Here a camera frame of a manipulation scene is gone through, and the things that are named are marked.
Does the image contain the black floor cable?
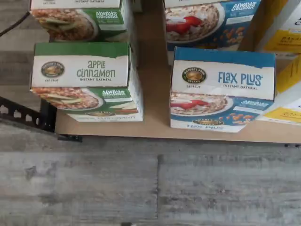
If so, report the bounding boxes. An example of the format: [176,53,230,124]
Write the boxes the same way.
[0,10,31,37]

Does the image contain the wooden lower shelf board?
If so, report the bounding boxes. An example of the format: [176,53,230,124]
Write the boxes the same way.
[55,0,301,143]

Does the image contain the blue flax plus oatmeal box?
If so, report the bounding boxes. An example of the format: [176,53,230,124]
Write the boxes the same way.
[169,46,276,133]
[164,0,261,51]

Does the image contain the yellow purely elizabeth box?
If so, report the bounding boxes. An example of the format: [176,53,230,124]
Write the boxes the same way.
[255,0,301,54]
[256,55,301,124]

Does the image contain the black metal shelf frame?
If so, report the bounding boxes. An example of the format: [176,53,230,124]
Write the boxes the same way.
[0,96,301,148]

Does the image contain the green apple cinnamon oatmeal box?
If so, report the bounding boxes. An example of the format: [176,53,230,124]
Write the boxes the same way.
[30,42,144,122]
[30,0,135,43]

